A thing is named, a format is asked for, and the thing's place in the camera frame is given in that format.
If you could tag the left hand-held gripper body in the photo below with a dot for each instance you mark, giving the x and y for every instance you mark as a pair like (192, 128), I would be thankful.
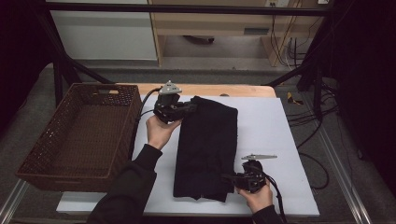
(168, 107)

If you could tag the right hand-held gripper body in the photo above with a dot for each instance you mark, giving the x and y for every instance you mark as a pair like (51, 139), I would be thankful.
(252, 177)

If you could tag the dark knitted sweater vest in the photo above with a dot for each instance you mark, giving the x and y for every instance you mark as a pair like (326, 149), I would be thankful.
(205, 149)

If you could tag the brown woven basket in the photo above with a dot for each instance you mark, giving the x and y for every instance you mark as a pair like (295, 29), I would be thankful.
(84, 140)

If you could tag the person's right hand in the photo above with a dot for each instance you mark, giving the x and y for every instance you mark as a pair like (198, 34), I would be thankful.
(260, 200)

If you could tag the person's left hand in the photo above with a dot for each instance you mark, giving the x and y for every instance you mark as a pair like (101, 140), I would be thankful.
(160, 133)

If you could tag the white table sheet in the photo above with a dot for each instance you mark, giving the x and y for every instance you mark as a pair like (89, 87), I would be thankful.
(264, 124)

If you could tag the light wooden desk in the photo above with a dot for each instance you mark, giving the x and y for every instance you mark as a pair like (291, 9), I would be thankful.
(218, 26)

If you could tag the yellow and black floor object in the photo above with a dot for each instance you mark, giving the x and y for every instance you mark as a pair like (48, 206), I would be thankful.
(292, 99)

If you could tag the white cabinet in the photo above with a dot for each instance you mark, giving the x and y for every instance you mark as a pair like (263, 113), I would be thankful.
(106, 34)

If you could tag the black curtain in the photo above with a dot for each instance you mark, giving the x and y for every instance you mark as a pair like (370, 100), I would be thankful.
(18, 46)
(367, 77)

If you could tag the black metal frame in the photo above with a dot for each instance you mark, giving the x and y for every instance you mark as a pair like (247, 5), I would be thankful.
(186, 8)

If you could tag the aluminium frame rail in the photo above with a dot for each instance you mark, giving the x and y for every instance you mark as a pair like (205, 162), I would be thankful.
(11, 202)
(348, 193)

